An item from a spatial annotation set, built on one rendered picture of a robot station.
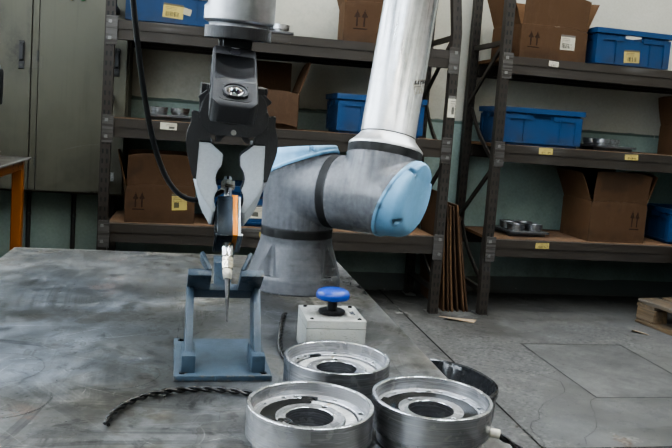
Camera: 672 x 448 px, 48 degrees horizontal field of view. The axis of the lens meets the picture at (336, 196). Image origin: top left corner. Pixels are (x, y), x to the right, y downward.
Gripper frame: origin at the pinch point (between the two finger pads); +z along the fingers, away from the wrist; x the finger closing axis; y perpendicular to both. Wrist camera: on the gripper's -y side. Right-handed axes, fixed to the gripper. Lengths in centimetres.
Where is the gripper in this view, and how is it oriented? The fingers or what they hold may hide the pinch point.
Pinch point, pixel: (227, 214)
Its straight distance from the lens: 82.6
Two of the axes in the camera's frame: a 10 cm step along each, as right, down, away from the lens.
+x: -9.8, -0.5, -2.1
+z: -0.9, 9.8, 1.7
